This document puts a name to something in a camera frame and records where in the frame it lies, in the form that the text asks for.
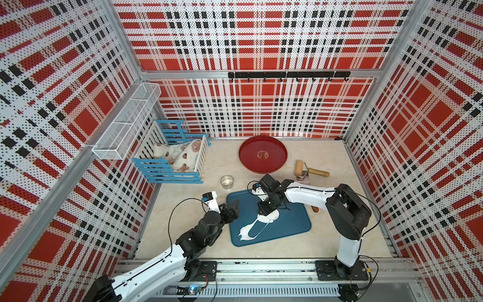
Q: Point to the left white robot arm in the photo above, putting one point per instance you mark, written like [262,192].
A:
[179,261]

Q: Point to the black wall hook rail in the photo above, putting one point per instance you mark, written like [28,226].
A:
[290,75]

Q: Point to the white dough piece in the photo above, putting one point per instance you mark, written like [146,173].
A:
[253,230]

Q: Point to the blue white toy crib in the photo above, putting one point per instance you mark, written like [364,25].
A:
[169,132]

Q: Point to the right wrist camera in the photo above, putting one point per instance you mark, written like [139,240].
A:
[259,192]

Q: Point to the green circuit board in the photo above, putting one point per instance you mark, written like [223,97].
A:
[190,290]

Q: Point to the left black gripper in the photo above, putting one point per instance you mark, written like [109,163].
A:
[234,213]

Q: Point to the teal plastic tray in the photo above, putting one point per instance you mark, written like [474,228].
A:
[293,220]

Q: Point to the round red tray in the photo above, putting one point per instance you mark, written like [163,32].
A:
[263,154]

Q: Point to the white wire mesh basket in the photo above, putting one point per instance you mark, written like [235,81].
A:
[116,142]

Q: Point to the baby doll in crib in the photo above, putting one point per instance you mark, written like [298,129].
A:
[182,157]

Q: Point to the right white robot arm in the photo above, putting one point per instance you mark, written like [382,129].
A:
[350,215]

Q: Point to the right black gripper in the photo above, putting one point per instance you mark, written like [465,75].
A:
[264,211]

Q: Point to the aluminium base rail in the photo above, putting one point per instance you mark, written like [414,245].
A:
[380,279]

